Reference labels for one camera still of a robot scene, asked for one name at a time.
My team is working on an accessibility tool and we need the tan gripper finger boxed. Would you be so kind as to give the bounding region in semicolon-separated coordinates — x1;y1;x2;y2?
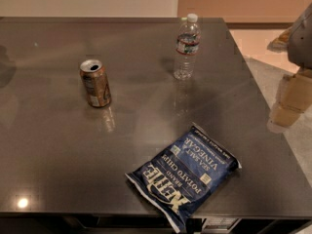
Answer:
267;27;291;53
267;68;312;134

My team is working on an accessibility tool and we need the clear plastic water bottle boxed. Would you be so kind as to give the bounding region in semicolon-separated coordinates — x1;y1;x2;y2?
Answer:
174;14;201;80

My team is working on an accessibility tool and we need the blue Kettle chip bag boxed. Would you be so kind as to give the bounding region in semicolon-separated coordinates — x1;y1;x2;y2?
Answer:
127;125;240;233

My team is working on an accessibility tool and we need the white labelled box under table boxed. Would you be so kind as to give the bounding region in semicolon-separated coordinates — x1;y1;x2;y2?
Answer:
202;217;241;234

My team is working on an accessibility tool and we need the orange soda can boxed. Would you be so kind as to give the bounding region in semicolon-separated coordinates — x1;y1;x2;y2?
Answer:
80;59;111;107

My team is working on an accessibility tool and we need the dark grey table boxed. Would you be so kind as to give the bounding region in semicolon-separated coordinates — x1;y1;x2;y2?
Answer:
0;18;312;234

